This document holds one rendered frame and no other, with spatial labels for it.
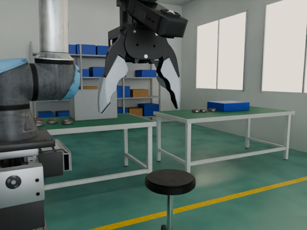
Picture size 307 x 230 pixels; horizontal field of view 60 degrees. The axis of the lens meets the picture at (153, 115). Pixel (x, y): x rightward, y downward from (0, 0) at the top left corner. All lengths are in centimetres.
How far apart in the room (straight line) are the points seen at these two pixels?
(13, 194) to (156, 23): 55
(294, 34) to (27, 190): 497
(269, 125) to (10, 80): 509
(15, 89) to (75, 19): 621
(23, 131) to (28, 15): 613
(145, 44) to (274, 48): 512
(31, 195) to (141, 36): 49
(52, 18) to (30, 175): 45
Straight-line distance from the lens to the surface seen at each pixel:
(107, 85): 41
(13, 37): 681
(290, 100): 526
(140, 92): 678
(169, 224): 196
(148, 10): 40
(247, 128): 498
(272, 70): 550
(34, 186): 75
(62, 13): 89
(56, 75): 86
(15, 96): 84
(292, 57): 527
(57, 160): 101
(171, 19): 37
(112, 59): 42
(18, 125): 84
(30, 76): 85
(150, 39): 44
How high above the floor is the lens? 121
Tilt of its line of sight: 7 degrees down
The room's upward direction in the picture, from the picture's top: straight up
